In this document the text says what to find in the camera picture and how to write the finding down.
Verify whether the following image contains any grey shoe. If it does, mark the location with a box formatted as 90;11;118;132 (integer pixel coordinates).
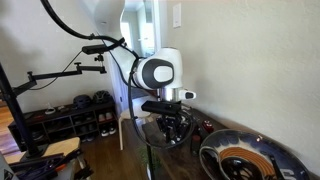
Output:
30;129;45;142

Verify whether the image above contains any round white stool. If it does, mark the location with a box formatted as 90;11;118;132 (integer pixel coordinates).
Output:
117;105;152;152

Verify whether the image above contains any dark wooden shoe shelf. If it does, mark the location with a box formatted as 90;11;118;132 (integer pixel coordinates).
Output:
7;100;118;153

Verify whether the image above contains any small white shelf item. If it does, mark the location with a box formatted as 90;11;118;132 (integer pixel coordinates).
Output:
44;102;57;116

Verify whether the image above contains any white door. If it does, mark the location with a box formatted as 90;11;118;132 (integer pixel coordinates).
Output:
108;49;134;116

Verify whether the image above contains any dark blue bicycle helmet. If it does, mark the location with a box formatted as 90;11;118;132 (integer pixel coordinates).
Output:
72;94;93;110

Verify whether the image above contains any black cylindrical gadget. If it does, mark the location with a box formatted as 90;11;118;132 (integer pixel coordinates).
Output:
169;128;179;146

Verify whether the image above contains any white light switch plate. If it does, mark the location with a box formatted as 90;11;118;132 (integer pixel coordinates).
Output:
172;2;183;29

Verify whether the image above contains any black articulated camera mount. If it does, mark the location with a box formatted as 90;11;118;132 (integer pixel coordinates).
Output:
26;53;108;88

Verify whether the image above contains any black stereo camera bar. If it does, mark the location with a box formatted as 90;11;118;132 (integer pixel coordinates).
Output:
81;43;111;56

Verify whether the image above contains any dark red cylindrical gadget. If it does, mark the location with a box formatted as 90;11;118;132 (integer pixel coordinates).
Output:
190;133;201;156

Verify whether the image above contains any light wooden cart top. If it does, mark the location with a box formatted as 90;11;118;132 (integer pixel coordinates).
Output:
3;136;82;165

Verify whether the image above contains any black bicycle helmet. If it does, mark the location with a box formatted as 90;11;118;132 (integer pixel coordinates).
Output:
92;89;114;105

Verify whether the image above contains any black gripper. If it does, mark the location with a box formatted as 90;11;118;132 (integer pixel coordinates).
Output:
155;114;192;145

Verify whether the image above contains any black stand pole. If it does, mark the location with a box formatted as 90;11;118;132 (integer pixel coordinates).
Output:
0;62;49;159

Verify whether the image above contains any grey door mat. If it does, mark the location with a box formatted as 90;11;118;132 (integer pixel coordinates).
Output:
130;87;148;100

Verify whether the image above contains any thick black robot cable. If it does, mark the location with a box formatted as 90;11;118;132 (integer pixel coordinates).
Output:
39;0;196;149

